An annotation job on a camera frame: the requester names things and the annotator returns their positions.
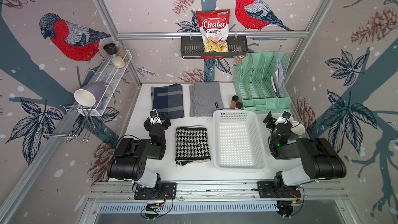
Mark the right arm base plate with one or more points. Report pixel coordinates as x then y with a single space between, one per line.
268 190

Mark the dark green mug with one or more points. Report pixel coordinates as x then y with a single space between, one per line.
297 129

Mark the beige spice bottle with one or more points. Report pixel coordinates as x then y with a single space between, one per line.
239 106

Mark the wire cup holder rack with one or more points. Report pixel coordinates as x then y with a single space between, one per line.
67 123

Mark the white plastic basket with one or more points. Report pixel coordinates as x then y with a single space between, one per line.
237 142

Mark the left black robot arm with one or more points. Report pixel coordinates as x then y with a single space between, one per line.
128 162

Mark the navy plaid scarf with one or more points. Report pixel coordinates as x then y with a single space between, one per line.
168 101

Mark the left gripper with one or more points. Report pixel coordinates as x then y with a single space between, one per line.
166 123

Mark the papers in organizer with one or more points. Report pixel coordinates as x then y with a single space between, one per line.
278 78

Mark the black white houndstooth scarf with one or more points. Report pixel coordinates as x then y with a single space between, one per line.
191 145

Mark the green plastic file organizer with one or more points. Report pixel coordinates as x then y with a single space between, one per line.
253 83

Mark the purple white cup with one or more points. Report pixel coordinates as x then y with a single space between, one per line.
90 94

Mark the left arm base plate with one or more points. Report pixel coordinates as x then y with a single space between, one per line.
159 192

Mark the grey folded scarf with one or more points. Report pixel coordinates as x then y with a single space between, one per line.
205 99

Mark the black wire wall shelf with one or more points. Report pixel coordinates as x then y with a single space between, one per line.
193 48

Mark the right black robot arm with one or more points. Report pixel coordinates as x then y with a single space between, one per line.
318 158

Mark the red Chuba chips bag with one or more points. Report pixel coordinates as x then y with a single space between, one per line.
214 28

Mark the white wire wall shelf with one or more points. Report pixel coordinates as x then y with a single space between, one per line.
110 77

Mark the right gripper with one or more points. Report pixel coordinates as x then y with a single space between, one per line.
271 122

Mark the brown spice bottle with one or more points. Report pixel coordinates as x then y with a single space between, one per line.
234 101

